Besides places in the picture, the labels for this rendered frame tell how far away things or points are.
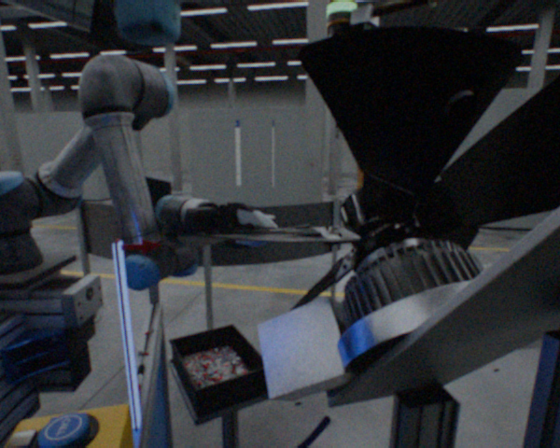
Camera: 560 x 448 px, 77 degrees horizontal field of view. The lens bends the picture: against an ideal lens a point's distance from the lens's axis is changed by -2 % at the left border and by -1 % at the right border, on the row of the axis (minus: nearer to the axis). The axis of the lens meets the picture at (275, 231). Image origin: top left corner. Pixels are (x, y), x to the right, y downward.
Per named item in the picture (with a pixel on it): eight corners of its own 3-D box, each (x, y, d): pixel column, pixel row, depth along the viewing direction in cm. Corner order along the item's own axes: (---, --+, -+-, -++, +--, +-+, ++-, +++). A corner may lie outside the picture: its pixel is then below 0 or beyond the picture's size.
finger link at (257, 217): (292, 211, 68) (256, 208, 74) (273, 212, 64) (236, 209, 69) (291, 228, 69) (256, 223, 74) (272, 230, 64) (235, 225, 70)
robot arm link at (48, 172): (-4, 193, 92) (119, 40, 72) (48, 188, 106) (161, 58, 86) (22, 231, 93) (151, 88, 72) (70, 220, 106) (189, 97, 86)
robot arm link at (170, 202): (180, 225, 93) (178, 192, 91) (207, 231, 86) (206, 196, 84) (153, 230, 87) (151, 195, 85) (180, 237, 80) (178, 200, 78)
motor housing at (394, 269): (457, 362, 63) (426, 296, 70) (558, 305, 45) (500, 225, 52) (338, 382, 57) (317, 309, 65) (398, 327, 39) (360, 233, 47)
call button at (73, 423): (84, 455, 30) (81, 438, 30) (32, 465, 29) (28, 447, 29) (95, 421, 34) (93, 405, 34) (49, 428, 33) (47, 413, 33)
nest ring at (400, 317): (460, 364, 65) (450, 343, 67) (583, 297, 44) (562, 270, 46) (323, 387, 59) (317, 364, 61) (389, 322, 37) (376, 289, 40)
